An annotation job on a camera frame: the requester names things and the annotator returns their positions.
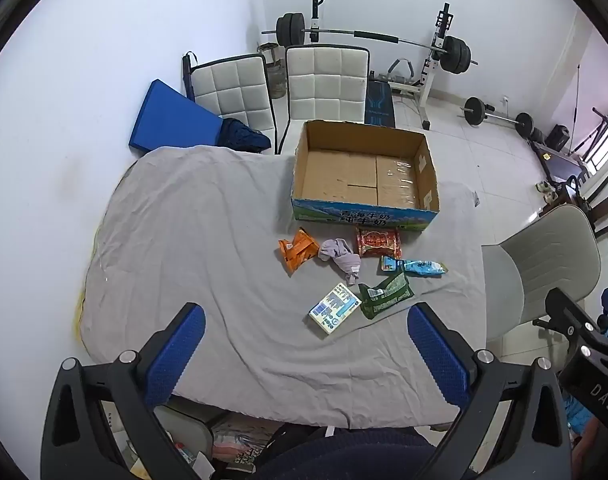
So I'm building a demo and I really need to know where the white blue tissue pack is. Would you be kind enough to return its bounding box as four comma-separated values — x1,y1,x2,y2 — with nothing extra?
308,282,362,336

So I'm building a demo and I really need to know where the glass jar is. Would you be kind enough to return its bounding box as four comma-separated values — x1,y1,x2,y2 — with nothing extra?
268,61,288,99

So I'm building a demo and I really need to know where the dark folded umbrella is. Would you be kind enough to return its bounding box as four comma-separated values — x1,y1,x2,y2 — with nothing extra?
181,51,200,98

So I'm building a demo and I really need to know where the red snack packet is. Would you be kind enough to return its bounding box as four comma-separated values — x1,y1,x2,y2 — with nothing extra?
356,227,402,259

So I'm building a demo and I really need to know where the blue foam mat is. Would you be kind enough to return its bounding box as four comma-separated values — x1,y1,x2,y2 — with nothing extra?
128,78,227,153

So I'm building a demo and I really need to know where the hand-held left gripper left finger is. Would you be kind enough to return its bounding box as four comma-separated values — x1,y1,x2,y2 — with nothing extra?
40,302,207,480

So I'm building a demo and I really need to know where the dark wooden chair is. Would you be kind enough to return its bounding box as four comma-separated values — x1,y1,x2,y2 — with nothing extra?
566,169,608,238

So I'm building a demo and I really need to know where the cardboard box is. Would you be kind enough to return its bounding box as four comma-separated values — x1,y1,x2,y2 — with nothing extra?
290,120,441,233

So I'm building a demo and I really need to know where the black tripod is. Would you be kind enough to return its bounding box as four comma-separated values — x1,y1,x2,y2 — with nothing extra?
566,107,608,161

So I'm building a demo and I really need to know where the long barbell with black plates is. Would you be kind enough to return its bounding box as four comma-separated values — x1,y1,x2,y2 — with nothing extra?
261,12,479,73

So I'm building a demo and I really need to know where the short barbell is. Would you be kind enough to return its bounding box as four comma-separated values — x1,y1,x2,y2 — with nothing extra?
459,96,535,137

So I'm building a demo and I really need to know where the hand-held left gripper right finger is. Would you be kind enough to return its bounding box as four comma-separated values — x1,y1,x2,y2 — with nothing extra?
406,302,570,480

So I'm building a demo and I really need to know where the white padded chair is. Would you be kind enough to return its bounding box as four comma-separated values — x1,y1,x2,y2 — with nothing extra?
189,54,280,156
274,46,371,156

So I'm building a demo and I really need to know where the purple sock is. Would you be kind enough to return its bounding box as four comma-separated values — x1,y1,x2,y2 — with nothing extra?
318,238,362,286

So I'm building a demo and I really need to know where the grey table cloth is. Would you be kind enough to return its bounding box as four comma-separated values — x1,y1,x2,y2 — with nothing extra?
74,145,487,431

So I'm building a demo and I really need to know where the orange snack packet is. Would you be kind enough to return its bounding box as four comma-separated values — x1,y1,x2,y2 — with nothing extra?
278,227,321,275

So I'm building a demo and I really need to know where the grey plastic chair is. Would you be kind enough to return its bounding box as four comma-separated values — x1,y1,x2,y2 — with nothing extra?
481,204,602,346

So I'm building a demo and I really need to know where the black weight bench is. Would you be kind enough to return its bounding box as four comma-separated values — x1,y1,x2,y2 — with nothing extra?
364,80,397,128

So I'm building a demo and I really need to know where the printed plastic bag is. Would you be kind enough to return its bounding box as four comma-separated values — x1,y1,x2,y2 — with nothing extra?
211,420,280,476

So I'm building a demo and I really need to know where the dark blue garment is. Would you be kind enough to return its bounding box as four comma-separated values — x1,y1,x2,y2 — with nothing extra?
219,117,272,153

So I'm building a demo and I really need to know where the black speaker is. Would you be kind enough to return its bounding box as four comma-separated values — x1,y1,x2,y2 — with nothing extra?
546,125,571,153

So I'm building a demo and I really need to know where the person's dark clothing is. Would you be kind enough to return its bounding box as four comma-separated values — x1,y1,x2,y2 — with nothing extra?
256,425,437,480

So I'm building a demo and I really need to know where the grey exercise handle bar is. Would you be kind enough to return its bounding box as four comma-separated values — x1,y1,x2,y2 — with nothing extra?
386,57,419,83

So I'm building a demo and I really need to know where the white barbell rack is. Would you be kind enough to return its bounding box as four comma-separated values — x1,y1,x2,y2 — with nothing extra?
306,0,455,131

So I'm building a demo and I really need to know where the blue white snack packet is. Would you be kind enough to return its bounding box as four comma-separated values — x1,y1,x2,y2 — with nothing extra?
381,255,447,277

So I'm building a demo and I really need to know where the green snack packet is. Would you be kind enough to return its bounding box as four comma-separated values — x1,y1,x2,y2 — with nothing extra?
359,270,415,320

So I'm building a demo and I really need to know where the teal orange printed cloth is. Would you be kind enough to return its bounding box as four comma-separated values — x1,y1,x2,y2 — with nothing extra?
564,392,602,453

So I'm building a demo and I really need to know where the window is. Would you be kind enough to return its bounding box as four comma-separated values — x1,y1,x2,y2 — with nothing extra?
581,105,608,176

